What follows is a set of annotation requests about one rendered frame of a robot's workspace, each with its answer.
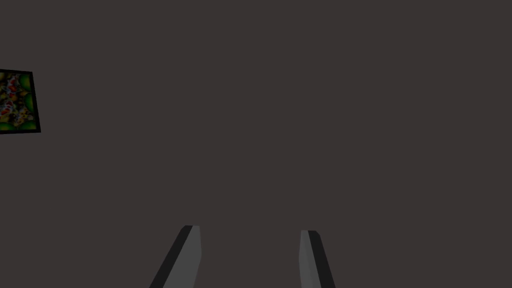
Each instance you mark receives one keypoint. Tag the black framed colourful wall picture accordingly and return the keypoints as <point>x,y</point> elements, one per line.
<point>16,102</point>

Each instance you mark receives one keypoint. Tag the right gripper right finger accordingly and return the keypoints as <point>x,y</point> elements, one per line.
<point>314,262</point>

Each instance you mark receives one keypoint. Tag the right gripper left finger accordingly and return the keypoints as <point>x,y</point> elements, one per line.
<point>183,260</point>

